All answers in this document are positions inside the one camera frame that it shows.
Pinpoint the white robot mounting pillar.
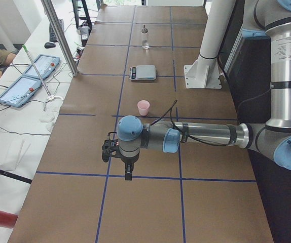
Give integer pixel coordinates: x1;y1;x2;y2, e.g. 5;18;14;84
184;0;236;89

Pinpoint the black keyboard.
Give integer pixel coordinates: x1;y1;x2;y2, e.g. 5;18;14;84
49;24;57;43

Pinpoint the aluminium frame post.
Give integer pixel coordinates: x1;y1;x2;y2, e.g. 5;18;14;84
41;0;79;77

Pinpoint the blue teach pendant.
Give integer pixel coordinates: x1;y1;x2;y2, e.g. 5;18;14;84
0;76;42;108
23;54;60;80

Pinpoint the pink plastic cup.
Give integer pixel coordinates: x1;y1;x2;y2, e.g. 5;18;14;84
137;100;150;116

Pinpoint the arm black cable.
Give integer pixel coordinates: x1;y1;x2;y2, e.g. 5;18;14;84
150;100;235;147

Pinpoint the grey digital kitchen scale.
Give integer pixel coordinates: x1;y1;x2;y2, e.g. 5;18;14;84
129;65;156;81

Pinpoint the upper blue teach pendant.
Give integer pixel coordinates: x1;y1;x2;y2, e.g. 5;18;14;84
23;54;60;80

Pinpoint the black computer mouse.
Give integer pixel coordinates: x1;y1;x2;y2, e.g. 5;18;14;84
44;42;56;49

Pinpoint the lower blue teach pendant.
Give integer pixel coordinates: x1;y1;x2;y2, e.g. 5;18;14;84
0;76;42;108

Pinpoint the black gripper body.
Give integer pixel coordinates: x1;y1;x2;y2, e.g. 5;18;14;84
121;156;136;172

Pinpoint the metal rod green tip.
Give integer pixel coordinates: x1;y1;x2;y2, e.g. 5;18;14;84
22;45;54;101

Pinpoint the clear glass sauce bottle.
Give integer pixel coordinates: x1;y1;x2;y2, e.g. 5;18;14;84
141;24;149;49

